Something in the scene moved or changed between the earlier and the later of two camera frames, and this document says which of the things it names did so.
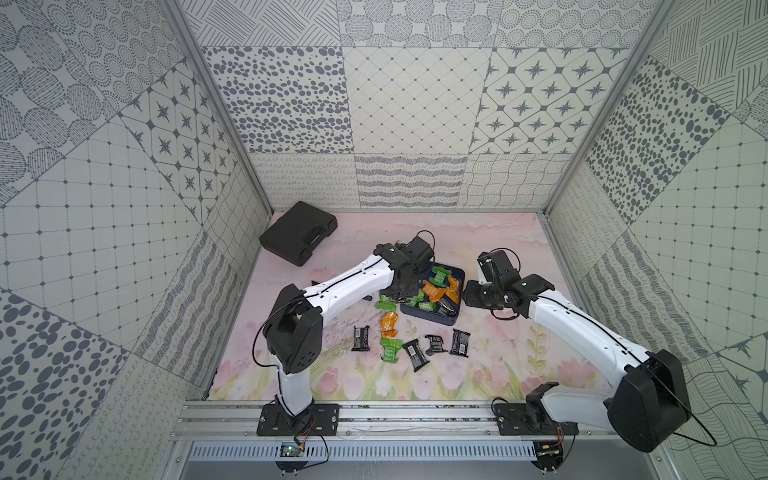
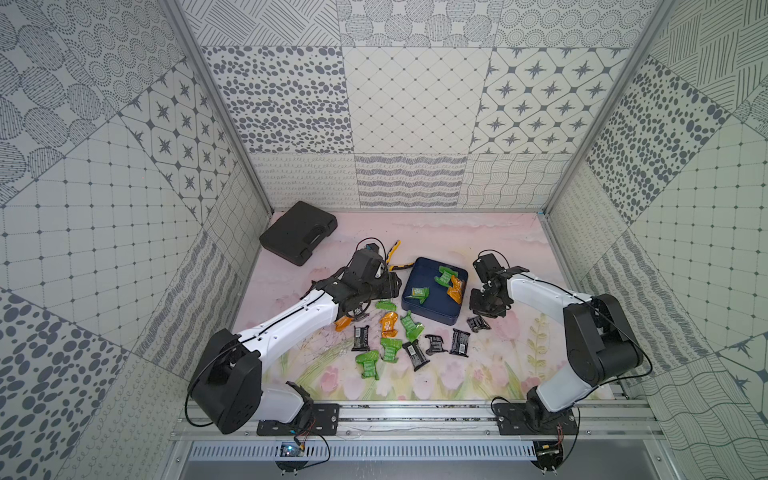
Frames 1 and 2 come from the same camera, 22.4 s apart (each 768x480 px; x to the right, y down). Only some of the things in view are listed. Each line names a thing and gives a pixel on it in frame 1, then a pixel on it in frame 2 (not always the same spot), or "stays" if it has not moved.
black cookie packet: (416, 353) stays
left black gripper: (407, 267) → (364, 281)
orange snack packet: (388, 322) stays
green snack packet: (385, 303) stays
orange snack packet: (434, 293) → (342, 323)
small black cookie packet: (436, 344) stays
